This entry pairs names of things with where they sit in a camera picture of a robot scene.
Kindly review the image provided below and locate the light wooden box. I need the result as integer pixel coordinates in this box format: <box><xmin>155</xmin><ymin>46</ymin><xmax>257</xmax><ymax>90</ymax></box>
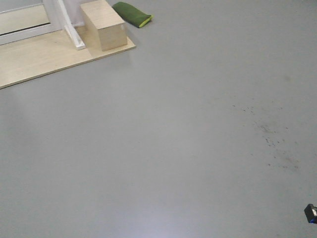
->
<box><xmin>80</xmin><ymin>0</ymin><xmax>128</xmax><ymax>51</ymax></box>

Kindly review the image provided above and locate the white door outer frame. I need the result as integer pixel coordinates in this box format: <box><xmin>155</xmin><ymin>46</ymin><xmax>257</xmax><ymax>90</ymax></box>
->
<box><xmin>0</xmin><ymin>0</ymin><xmax>61</xmax><ymax>45</ymax></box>

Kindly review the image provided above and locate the black blue robot base corner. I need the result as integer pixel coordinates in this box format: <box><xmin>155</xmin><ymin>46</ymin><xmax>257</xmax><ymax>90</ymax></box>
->
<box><xmin>304</xmin><ymin>204</ymin><xmax>317</xmax><ymax>224</ymax></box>

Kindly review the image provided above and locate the white diagonal support brace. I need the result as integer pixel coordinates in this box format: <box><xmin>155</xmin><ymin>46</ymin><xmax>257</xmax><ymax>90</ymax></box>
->
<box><xmin>56</xmin><ymin>0</ymin><xmax>86</xmax><ymax>50</ymax></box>

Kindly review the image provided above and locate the light wooden platform board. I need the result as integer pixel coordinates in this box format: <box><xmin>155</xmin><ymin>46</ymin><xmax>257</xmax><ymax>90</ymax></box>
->
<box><xmin>0</xmin><ymin>26</ymin><xmax>136</xmax><ymax>89</ymax></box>

